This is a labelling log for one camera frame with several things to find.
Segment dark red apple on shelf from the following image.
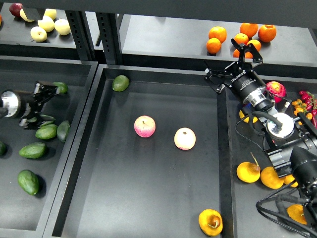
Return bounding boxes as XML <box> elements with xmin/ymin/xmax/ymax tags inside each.
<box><xmin>9</xmin><ymin>3</ymin><xmax>23</xmax><ymax>17</ymax></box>

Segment black perforated shelf post left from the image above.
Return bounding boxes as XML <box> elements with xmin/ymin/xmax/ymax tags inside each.
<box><xmin>65</xmin><ymin>10</ymin><xmax>96</xmax><ymax>61</ymax></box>

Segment red and orange cherry tomatoes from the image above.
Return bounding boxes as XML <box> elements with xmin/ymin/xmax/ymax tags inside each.
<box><xmin>291</xmin><ymin>91</ymin><xmax>317</xmax><ymax>127</ymax></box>

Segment yellow pear upper right tray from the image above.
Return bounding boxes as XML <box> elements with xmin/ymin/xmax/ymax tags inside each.
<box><xmin>239</xmin><ymin>110</ymin><xmax>258</xmax><ymax>123</ymax></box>

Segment orange top right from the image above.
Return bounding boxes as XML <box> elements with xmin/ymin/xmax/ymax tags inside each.
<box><xmin>258</xmin><ymin>25</ymin><xmax>277</xmax><ymax>43</ymax></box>

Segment green avocado lower cluster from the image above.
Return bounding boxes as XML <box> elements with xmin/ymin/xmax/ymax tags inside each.
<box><xmin>19</xmin><ymin>142</ymin><xmax>47</xmax><ymax>159</ymax></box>

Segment pale yellow apple back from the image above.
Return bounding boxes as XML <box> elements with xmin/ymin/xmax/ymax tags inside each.
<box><xmin>44</xmin><ymin>8</ymin><xmax>57</xmax><ymax>20</ymax></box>

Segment small orange right centre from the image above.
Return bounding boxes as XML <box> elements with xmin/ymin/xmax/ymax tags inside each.
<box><xmin>247</xmin><ymin>39</ymin><xmax>262</xmax><ymax>52</ymax></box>

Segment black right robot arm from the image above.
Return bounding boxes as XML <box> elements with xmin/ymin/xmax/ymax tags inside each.
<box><xmin>205</xmin><ymin>40</ymin><xmax>317</xmax><ymax>238</ymax></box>

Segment pale yellow apple front left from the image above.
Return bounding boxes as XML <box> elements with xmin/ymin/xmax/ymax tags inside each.
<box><xmin>30</xmin><ymin>26</ymin><xmax>47</xmax><ymax>42</ymax></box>

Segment orange top left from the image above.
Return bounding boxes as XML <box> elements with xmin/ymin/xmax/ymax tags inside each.
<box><xmin>209</xmin><ymin>26</ymin><xmax>227</xmax><ymax>43</ymax></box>

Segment black centre tray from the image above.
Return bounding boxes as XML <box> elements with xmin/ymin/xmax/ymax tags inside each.
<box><xmin>43</xmin><ymin>65</ymin><xmax>224</xmax><ymax>238</ymax></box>

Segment black perforated shelf post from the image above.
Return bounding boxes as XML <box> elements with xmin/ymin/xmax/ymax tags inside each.
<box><xmin>96</xmin><ymin>12</ymin><xmax>123</xmax><ymax>65</ymax></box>
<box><xmin>65</xmin><ymin>10</ymin><xmax>96</xmax><ymax>61</ymax></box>

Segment pale yellow apple centre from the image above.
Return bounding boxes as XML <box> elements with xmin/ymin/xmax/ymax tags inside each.
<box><xmin>37</xmin><ymin>15</ymin><xmax>54</xmax><ymax>32</ymax></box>

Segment pink red apple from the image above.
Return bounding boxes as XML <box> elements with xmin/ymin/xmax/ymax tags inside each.
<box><xmin>134</xmin><ymin>115</ymin><xmax>156</xmax><ymax>138</ymax></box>

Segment yellow pear behind arm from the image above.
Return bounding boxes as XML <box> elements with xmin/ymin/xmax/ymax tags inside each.
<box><xmin>284</xmin><ymin>175</ymin><xmax>298</xmax><ymax>187</ymax></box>

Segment green avocado middle cluster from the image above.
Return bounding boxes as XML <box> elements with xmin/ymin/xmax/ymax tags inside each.
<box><xmin>35</xmin><ymin>124</ymin><xmax>57</xmax><ymax>140</ymax></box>

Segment dark avocado right of cluster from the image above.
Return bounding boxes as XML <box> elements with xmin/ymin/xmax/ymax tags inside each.
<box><xmin>56</xmin><ymin>120</ymin><xmax>70</xmax><ymax>142</ymax></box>

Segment yellow pear with long stem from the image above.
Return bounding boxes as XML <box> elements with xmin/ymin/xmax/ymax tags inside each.
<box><xmin>236</xmin><ymin>152</ymin><xmax>261</xmax><ymax>183</ymax></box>

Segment yellow pear tray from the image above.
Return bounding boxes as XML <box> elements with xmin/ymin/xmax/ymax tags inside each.
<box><xmin>260</xmin><ymin>167</ymin><xmax>285</xmax><ymax>189</ymax></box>
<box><xmin>239</xmin><ymin>110</ymin><xmax>258</xmax><ymax>123</ymax></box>

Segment green avocado left tray top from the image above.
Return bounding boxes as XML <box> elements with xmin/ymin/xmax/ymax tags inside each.
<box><xmin>53</xmin><ymin>81</ymin><xmax>68</xmax><ymax>94</ymax></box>

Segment black perforated shelf post right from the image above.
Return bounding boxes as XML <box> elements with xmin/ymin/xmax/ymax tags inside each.
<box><xmin>96</xmin><ymin>12</ymin><xmax>123</xmax><ymax>65</ymax></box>

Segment dark avocado at left edge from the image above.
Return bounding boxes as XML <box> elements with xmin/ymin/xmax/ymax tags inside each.
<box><xmin>0</xmin><ymin>141</ymin><xmax>7</xmax><ymax>156</ymax></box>

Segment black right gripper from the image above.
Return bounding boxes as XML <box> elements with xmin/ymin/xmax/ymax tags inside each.
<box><xmin>204</xmin><ymin>38</ymin><xmax>266</xmax><ymax>104</ymax></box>

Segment green avocado at tray corner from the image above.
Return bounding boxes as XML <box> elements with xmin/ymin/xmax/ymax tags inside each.
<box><xmin>112</xmin><ymin>75</ymin><xmax>130</xmax><ymax>92</ymax></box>

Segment small orange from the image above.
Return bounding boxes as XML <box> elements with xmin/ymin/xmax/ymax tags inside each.
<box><xmin>234</xmin><ymin>33</ymin><xmax>249</xmax><ymax>45</ymax></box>
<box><xmin>247</xmin><ymin>39</ymin><xmax>262</xmax><ymax>52</ymax></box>

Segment orange top centre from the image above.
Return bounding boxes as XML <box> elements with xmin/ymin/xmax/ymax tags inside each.
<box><xmin>240</xmin><ymin>23</ymin><xmax>259</xmax><ymax>38</ymax></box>

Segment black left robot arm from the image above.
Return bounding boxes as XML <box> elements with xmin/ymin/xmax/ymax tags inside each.
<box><xmin>0</xmin><ymin>81</ymin><xmax>61</xmax><ymax>129</ymax></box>

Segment pale yellow apple half hidden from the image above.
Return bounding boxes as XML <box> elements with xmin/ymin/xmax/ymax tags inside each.
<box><xmin>19</xmin><ymin>9</ymin><xmax>35</xmax><ymax>22</ymax></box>

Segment orange bottom front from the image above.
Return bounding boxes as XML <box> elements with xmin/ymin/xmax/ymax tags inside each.
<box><xmin>233</xmin><ymin>49</ymin><xmax>253</xmax><ymax>59</ymax></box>

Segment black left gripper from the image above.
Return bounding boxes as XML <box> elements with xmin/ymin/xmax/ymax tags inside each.
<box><xmin>0</xmin><ymin>81</ymin><xmax>60</xmax><ymax>129</ymax></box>

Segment black left tray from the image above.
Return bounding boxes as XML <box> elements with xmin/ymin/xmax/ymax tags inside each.
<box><xmin>0</xmin><ymin>57</ymin><xmax>98</xmax><ymax>238</ymax></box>

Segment pale yellow apple right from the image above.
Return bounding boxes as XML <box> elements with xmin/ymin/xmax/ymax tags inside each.
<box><xmin>54</xmin><ymin>18</ymin><xmax>71</xmax><ymax>36</ymax></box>

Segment pale yellow pink apple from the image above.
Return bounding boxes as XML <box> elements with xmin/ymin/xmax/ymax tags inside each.
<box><xmin>174</xmin><ymin>127</ymin><xmax>196</xmax><ymax>150</ymax></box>

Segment yellow pear middle right tray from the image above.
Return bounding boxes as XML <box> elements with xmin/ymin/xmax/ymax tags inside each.
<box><xmin>260</xmin><ymin>167</ymin><xmax>285</xmax><ymax>189</ymax></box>

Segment dark green avocado upper cluster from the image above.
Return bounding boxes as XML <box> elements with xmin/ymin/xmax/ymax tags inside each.
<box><xmin>26</xmin><ymin>114</ymin><xmax>55</xmax><ymax>128</ymax></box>

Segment bright red apple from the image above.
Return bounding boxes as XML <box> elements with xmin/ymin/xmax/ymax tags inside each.
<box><xmin>266</xmin><ymin>81</ymin><xmax>286</xmax><ymax>103</ymax></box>

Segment orange lower left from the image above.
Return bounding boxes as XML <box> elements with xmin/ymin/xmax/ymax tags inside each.
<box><xmin>206</xmin><ymin>38</ymin><xmax>221</xmax><ymax>54</ymax></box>

